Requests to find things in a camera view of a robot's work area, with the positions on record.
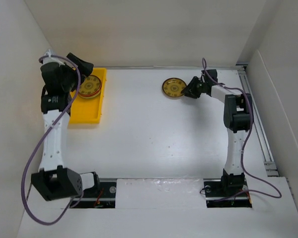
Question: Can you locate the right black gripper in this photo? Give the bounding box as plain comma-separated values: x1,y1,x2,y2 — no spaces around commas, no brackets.
181,76,208,99

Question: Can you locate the yellow patterned plate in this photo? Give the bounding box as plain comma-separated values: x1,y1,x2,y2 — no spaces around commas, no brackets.
78,75,102,95
162,77,187,99

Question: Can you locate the orange plate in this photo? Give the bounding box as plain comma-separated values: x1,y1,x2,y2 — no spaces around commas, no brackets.
78,94,99,97

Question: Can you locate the cream floral plate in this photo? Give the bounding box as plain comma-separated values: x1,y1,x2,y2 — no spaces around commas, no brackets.
80,96,98,100

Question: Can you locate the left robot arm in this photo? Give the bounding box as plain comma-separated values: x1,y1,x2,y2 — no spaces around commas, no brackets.
31,50,101,201

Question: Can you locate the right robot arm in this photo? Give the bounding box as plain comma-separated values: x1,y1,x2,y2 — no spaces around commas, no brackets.
181,69,253,197

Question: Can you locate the yellow plastic bin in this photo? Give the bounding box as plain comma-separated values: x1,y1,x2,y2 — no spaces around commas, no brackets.
70,68,107,124

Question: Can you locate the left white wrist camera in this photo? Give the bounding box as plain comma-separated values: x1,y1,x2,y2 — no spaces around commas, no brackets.
42,49,64,65

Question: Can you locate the aluminium rail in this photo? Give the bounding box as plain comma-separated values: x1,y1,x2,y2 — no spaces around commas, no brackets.
236,64,280,177

